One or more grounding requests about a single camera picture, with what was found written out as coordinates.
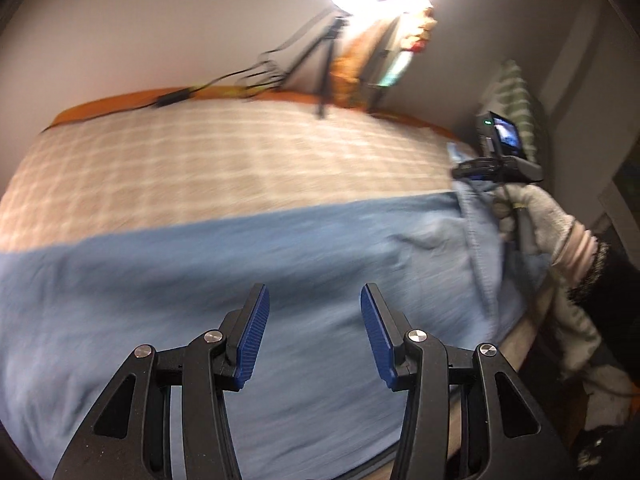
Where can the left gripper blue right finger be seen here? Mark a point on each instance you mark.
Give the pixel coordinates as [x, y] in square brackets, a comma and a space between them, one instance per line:
[386, 329]

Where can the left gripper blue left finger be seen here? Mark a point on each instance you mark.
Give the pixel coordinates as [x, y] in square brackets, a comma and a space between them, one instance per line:
[245, 337]

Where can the dark fuzzy sleeve forearm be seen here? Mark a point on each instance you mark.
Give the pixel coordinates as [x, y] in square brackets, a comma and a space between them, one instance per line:
[609, 294]

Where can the right hand in grey glove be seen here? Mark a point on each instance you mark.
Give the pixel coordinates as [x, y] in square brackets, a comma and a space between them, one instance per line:
[570, 245]

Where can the green white striped pillow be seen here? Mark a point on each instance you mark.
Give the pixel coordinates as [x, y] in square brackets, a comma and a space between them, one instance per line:
[508, 96]

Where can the beige checkered bed sheet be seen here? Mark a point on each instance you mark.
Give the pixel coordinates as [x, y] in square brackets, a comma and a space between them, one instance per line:
[214, 159]

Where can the black tripod stand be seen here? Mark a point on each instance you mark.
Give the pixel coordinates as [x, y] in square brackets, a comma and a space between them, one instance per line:
[324, 89]

